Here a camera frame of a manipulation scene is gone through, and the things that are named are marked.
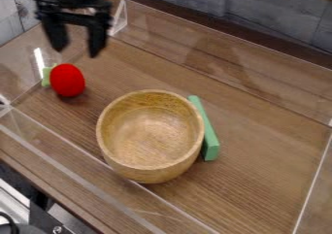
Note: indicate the green rectangular block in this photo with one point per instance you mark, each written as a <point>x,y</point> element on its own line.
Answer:
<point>211,145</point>

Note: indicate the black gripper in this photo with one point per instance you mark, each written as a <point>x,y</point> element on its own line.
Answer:
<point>91,13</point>

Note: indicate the black metal bracket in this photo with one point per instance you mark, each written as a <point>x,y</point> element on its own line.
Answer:
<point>44,222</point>

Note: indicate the wooden bowl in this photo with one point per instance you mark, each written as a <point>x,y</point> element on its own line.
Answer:
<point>149,132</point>

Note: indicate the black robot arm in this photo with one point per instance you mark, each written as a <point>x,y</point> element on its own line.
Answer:
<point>88,13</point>

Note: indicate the red felt strawberry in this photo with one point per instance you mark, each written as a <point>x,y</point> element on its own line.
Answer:
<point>64,78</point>

